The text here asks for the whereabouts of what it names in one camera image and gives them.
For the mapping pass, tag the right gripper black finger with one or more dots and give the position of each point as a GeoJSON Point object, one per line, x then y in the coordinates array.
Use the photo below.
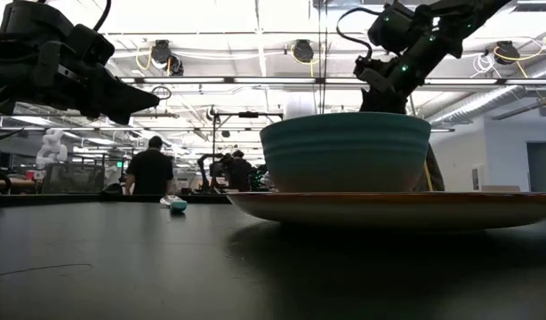
{"type": "Point", "coordinates": [435, 173]}

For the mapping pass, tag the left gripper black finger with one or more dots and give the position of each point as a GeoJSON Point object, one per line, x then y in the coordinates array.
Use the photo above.
{"type": "Point", "coordinates": [122, 111]}
{"type": "Point", "coordinates": [122, 89]}

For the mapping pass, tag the red plate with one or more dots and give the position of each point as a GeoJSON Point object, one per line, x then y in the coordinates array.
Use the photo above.
{"type": "Point", "coordinates": [388, 209]}

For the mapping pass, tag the teal bowl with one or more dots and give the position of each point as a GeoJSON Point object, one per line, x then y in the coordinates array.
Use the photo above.
{"type": "Point", "coordinates": [344, 151]}

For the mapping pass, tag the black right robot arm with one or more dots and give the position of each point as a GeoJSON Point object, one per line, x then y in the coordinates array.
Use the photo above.
{"type": "Point", "coordinates": [446, 26]}

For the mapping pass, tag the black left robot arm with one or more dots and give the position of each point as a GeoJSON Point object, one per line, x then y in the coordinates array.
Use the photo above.
{"type": "Point", "coordinates": [37, 31]}

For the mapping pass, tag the black background robot arm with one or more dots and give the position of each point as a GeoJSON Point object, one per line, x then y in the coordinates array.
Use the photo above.
{"type": "Point", "coordinates": [204, 171]}

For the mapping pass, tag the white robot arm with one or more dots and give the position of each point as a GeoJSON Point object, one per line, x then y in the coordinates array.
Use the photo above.
{"type": "Point", "coordinates": [51, 149]}

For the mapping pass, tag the person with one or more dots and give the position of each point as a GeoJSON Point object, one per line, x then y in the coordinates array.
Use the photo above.
{"type": "Point", "coordinates": [241, 171]}
{"type": "Point", "coordinates": [149, 171]}

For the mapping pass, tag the beige box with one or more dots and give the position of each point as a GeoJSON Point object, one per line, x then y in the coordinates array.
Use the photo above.
{"type": "Point", "coordinates": [500, 188]}

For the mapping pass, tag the black mesh bin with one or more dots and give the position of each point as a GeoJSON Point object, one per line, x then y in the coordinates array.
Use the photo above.
{"type": "Point", "coordinates": [73, 178]}

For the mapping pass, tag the wooden workbench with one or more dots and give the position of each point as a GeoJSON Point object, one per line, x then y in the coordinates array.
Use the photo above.
{"type": "Point", "coordinates": [15, 182]}

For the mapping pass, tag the black table frame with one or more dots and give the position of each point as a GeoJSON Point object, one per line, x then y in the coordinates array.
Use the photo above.
{"type": "Point", "coordinates": [77, 200]}

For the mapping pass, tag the black frame stand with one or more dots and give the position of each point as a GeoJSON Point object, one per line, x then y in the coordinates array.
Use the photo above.
{"type": "Point", "coordinates": [248, 114]}

